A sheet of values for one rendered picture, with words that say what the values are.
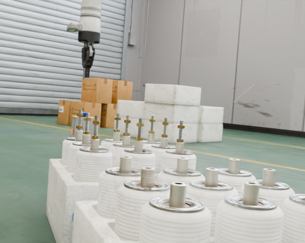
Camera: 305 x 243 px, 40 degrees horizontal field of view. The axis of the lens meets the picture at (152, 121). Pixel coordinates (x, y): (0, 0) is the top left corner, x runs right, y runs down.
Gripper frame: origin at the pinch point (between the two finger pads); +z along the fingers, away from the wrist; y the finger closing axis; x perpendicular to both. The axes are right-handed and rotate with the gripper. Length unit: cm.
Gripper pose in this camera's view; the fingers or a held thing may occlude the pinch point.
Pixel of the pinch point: (86, 74)
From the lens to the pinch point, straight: 149.4
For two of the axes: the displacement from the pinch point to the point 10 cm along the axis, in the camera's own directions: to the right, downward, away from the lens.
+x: -9.4, -0.6, -3.3
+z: -0.7, 10.0, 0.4
